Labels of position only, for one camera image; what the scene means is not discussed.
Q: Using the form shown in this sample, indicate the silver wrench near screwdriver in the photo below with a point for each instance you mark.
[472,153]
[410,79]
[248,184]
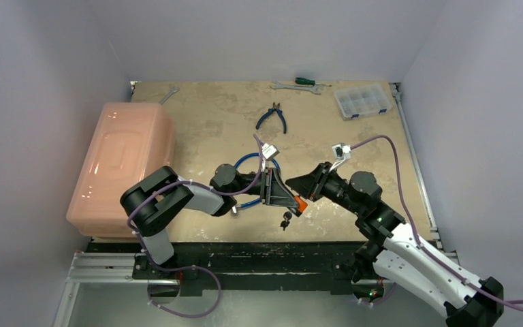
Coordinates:
[312,89]

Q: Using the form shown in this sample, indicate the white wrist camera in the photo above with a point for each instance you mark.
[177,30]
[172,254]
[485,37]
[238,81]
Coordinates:
[342,153]
[267,154]

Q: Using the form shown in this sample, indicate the clear plastic organizer box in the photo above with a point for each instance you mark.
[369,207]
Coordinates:
[357,102]

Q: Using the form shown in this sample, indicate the green-handled screwdriver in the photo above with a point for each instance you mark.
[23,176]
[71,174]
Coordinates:
[309,82]

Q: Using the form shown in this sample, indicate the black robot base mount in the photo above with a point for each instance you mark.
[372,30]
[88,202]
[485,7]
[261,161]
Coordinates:
[274,266]

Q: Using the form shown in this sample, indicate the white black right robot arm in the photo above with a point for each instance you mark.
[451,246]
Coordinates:
[394,251]

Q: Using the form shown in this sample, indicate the orange black padlock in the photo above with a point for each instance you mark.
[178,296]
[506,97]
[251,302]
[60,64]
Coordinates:
[302,205]

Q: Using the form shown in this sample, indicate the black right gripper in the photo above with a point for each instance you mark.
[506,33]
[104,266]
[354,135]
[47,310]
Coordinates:
[323,181]

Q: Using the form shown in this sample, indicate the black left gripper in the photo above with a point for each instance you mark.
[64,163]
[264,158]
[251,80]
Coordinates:
[273,191]

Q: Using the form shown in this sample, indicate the small silver wrench left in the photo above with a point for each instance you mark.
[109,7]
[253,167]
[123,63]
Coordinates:
[168,95]

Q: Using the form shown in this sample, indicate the pink plastic storage box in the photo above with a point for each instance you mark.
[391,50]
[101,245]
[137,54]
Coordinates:
[131,140]

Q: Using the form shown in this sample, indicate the black-headed key bunch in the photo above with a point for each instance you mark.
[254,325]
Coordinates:
[286,220]

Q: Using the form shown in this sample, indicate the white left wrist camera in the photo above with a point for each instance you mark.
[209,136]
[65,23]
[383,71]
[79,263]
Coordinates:
[267,154]

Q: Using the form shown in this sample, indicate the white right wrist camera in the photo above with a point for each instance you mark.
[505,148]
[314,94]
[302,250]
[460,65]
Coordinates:
[342,153]

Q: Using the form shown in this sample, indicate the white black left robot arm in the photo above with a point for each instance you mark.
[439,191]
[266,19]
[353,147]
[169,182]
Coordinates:
[154,202]

